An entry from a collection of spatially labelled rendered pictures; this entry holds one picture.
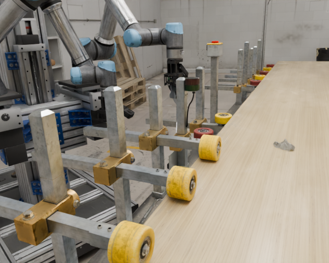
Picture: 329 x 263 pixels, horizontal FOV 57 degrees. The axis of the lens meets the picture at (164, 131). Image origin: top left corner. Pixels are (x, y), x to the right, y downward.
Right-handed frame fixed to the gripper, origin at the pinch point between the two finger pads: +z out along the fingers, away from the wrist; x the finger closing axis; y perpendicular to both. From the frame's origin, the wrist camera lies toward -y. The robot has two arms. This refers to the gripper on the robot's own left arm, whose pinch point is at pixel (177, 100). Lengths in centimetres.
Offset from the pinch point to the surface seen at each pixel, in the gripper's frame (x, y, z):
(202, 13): -223, -739, -72
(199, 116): 8.1, -8.7, 9.4
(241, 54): 8, -109, -13
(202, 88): 9.4, -8.7, -4.7
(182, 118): 8.6, 16.3, 3.5
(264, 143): 43, 24, 8
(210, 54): 6.4, -32.8, -19.3
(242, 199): 43, 64, 8
